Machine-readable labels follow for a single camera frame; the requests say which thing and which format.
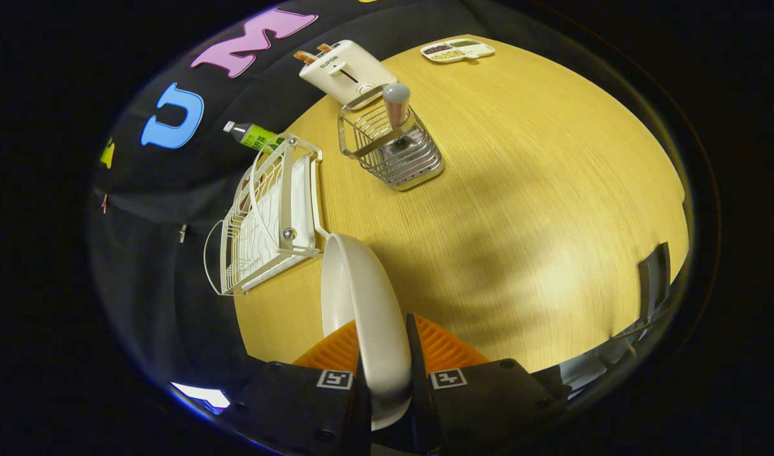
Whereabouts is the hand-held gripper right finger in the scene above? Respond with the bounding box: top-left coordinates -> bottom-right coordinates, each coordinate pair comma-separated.
405,313 -> 566,455

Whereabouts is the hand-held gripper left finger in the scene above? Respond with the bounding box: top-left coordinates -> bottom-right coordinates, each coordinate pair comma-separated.
234,319 -> 371,456

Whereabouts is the grey round plate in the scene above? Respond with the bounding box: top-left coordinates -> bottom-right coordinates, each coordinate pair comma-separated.
320,232 -> 414,432

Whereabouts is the white wire dish rack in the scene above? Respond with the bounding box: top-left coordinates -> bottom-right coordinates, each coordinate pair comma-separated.
203,132 -> 330,297

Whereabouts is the metal wire basket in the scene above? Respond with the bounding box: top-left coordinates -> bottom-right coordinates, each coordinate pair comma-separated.
337,84 -> 445,192

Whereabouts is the spoon with red checked handle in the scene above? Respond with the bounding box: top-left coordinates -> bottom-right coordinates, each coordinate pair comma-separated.
383,83 -> 419,156

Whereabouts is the white divided snack dish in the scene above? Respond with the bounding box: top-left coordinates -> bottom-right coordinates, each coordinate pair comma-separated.
420,38 -> 496,65

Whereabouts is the black backdrop cloth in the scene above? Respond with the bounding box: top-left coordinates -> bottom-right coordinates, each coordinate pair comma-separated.
88,0 -> 552,393

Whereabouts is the green label drink bottle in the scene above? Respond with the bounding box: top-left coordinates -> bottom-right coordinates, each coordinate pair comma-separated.
223,120 -> 287,153

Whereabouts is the white toaster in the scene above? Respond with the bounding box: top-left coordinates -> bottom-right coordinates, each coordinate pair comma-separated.
298,40 -> 400,107

